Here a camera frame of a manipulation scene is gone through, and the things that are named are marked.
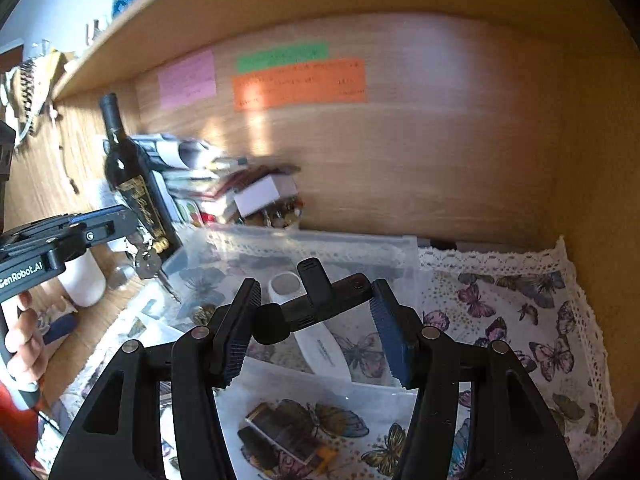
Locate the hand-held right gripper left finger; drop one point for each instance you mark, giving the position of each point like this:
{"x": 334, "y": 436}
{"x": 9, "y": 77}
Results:
{"x": 239, "y": 332}

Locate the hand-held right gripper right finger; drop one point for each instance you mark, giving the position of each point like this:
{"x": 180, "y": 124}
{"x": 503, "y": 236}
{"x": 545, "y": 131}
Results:
{"x": 392, "y": 340}

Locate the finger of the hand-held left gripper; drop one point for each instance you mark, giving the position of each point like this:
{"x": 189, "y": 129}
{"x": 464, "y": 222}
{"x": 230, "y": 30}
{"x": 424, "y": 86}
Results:
{"x": 107, "y": 220}

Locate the black plastic clip holder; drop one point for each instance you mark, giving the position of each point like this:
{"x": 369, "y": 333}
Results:
{"x": 320, "y": 300}

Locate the clear plastic storage box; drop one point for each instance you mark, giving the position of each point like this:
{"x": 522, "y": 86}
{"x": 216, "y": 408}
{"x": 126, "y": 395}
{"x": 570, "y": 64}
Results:
{"x": 310, "y": 250}

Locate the person's left forearm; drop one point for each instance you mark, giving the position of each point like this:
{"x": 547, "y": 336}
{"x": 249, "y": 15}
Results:
{"x": 15, "y": 425}

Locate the person's left hand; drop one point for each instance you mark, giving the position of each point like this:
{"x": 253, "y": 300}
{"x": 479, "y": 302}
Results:
{"x": 27, "y": 345}

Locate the dark wine bottle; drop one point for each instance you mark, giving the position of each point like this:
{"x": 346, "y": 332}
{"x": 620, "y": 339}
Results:
{"x": 131, "y": 180}

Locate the white cup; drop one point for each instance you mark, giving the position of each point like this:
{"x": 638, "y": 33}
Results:
{"x": 82, "y": 280}

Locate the bunch of keys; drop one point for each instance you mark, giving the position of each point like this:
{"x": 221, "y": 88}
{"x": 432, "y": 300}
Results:
{"x": 146, "y": 260}

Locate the white plastic shoehorn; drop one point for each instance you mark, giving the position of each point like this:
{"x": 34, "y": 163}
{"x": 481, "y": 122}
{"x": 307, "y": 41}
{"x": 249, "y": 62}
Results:
{"x": 320, "y": 345}

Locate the stack of books and magazines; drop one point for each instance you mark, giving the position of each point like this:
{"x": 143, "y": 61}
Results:
{"x": 200, "y": 170}

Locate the small dark orange box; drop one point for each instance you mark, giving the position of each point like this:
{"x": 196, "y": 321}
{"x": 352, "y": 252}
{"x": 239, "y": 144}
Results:
{"x": 285, "y": 440}

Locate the butterfly print lace cloth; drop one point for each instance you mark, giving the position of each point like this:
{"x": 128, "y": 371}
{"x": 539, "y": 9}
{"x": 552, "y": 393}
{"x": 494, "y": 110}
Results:
{"x": 530, "y": 320}

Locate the small white cardboard box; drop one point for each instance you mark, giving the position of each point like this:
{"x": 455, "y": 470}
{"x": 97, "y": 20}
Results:
{"x": 262, "y": 195}

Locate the pink sticky note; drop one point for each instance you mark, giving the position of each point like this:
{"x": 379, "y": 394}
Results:
{"x": 187, "y": 80}

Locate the orange sticky note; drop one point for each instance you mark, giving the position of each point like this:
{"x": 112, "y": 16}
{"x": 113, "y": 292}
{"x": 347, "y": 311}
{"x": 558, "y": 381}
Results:
{"x": 300, "y": 87}

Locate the green sticky note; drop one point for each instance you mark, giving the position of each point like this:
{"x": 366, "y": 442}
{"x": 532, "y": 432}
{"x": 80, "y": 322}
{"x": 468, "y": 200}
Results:
{"x": 280, "y": 56}

